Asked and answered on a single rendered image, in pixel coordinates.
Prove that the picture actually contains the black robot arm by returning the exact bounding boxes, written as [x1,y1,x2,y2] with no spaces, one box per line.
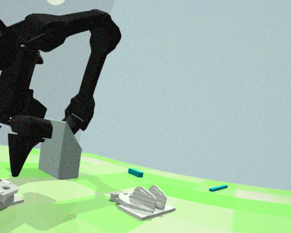
[0,9,122,135]

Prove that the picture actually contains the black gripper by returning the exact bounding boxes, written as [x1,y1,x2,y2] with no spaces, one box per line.
[0,75,53,177]

